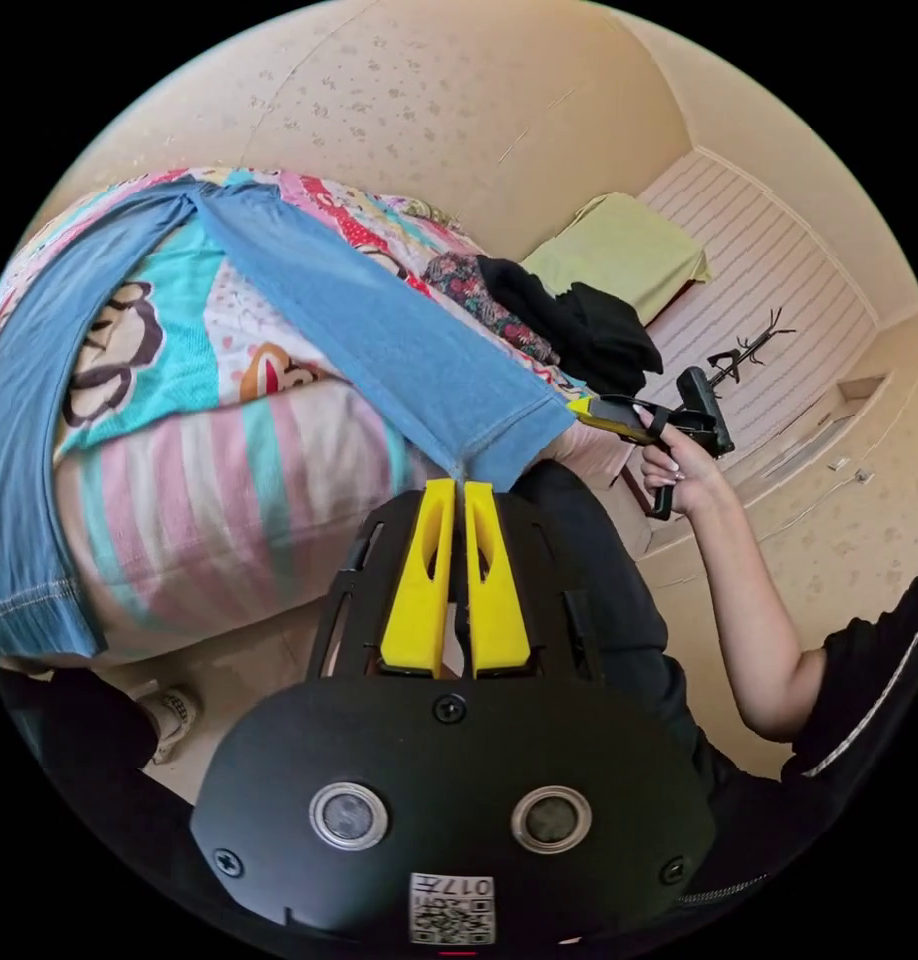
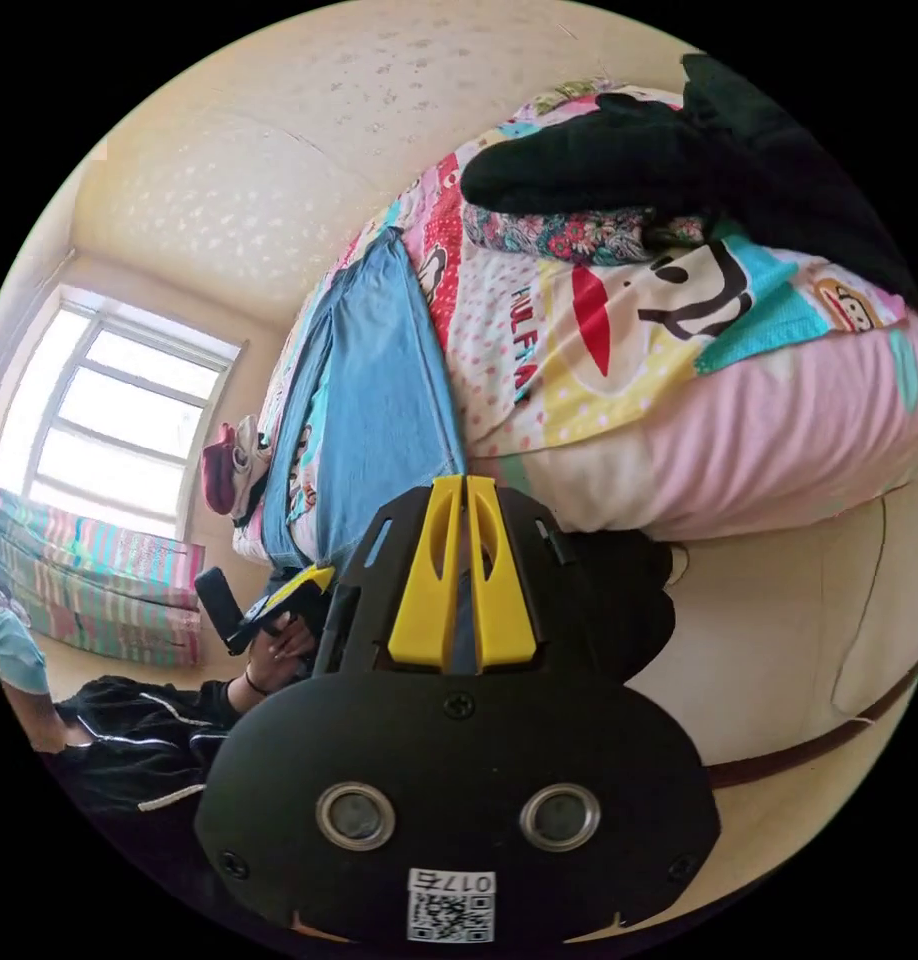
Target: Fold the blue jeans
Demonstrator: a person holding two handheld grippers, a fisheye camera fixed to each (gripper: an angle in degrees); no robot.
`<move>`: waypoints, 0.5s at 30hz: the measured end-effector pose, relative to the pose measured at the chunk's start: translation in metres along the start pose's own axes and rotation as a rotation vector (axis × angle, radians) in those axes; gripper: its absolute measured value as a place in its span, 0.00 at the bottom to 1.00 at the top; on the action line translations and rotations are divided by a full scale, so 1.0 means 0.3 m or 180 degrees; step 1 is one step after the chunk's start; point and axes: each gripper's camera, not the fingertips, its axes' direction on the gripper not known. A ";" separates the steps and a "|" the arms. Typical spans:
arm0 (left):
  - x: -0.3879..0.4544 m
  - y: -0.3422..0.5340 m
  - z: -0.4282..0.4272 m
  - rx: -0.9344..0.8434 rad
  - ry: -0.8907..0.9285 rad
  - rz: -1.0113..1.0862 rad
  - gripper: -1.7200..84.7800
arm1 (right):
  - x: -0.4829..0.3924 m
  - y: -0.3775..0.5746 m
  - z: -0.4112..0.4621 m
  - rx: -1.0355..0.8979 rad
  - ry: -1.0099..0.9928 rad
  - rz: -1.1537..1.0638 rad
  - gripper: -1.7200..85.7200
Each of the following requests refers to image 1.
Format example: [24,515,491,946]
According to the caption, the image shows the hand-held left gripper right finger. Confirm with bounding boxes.
[464,481,532,679]

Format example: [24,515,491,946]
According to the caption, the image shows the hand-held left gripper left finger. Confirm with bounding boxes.
[378,479,458,678]

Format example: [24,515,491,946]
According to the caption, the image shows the blue jeans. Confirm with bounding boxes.
[0,178,580,663]

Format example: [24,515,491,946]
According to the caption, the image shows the person's right forearm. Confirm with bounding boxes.
[691,479,829,745]

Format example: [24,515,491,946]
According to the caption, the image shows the person's right hand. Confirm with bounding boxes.
[635,403,733,520]

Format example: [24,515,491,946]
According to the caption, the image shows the pile of clothes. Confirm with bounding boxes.
[421,251,665,395]

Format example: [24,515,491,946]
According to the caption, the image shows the black coat rack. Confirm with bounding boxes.
[704,305,799,385]

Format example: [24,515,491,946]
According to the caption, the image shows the cabinet with yellow-green cover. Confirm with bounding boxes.
[518,191,712,328]

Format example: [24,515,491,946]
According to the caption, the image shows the person's body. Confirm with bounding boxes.
[0,457,918,960]

